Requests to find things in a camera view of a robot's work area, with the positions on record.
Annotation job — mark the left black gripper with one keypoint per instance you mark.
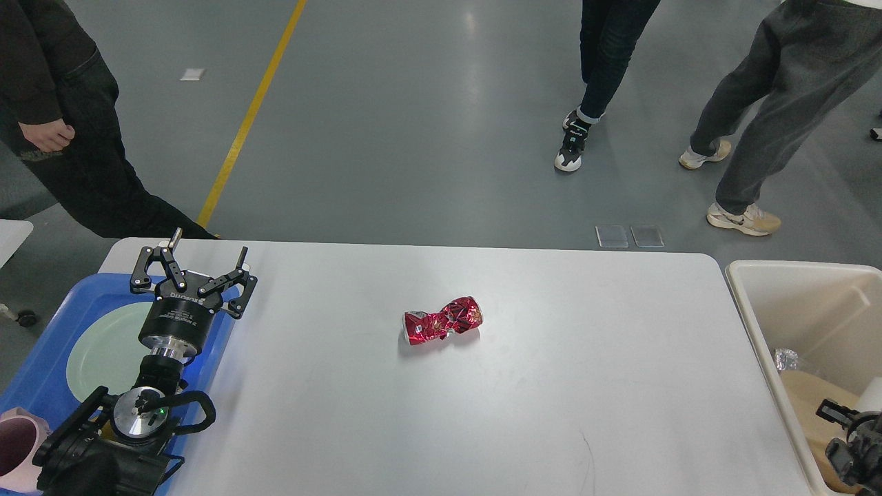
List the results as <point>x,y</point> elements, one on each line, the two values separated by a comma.
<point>186,303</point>

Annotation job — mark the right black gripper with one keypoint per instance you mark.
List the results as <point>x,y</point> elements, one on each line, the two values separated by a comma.
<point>858,461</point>

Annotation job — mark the brown paper bag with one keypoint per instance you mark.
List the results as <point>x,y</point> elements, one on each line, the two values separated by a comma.
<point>806,392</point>

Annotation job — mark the aluminium foil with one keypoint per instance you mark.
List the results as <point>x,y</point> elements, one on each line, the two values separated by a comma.
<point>787,360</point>

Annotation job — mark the light green plate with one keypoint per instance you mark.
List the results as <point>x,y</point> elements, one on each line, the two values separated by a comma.
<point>109,353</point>

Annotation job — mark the pink mug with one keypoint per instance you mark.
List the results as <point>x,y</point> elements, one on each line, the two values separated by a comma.
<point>22,433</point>

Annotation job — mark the white paper cup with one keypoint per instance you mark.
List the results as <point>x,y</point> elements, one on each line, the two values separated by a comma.
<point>871,397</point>

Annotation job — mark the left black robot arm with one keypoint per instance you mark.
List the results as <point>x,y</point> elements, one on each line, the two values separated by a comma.
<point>117,444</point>

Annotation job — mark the beige plastic bin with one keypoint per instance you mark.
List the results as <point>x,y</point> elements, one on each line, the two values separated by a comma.
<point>828,313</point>

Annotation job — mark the grey office chair left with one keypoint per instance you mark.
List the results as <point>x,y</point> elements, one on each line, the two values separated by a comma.
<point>25,318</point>

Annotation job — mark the white side table corner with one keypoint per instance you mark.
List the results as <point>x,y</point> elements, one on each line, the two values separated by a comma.
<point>13,234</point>

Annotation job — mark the person in black clothes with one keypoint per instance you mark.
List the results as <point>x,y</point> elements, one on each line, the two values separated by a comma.
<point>58,118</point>

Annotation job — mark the crushed red can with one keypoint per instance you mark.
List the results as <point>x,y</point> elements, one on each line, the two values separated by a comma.
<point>455,318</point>

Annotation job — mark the person in dark sneakers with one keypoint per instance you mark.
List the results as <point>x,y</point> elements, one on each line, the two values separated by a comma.
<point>608,36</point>

